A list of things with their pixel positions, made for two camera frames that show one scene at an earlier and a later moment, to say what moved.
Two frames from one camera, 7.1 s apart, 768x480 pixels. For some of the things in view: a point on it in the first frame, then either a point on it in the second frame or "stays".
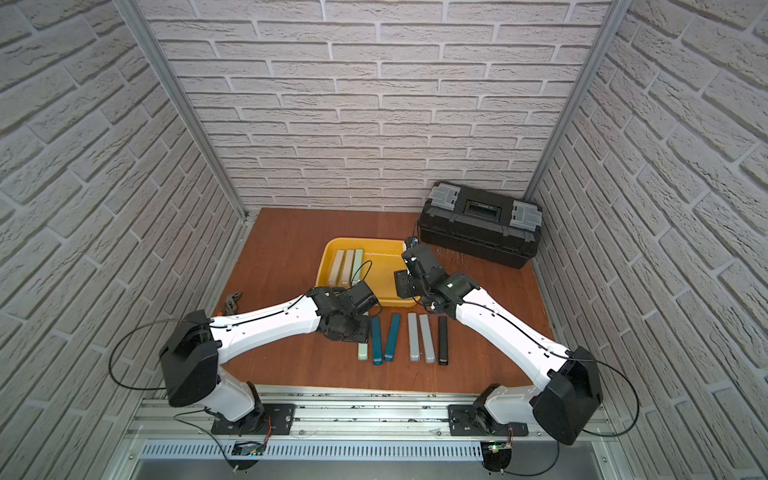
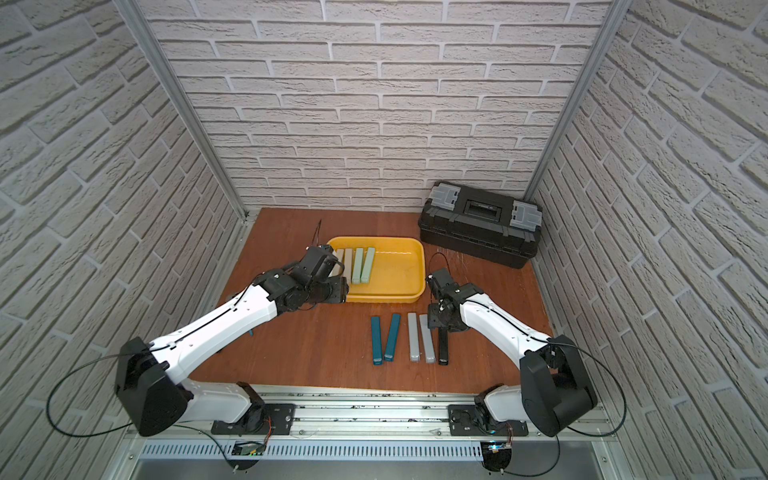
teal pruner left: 376,337 stays
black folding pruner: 443,340 stays
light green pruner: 358,261 stays
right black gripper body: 407,288 to 437,319
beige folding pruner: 336,268 stays
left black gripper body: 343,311 to 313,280
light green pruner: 362,351 to 368,266
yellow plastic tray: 382,258 stays
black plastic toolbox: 481,224 stays
